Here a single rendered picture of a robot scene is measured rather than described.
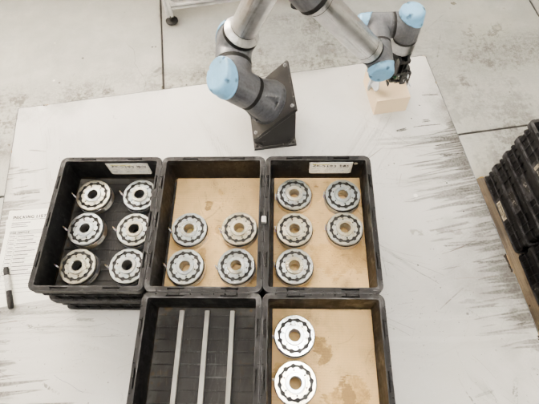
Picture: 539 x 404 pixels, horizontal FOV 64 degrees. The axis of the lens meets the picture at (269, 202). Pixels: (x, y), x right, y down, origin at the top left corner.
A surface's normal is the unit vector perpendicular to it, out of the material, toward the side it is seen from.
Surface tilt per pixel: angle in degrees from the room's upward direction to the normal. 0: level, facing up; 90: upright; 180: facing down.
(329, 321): 0
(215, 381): 0
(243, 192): 0
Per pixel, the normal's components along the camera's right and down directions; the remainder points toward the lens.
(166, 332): -0.04, -0.44
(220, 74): -0.71, -0.11
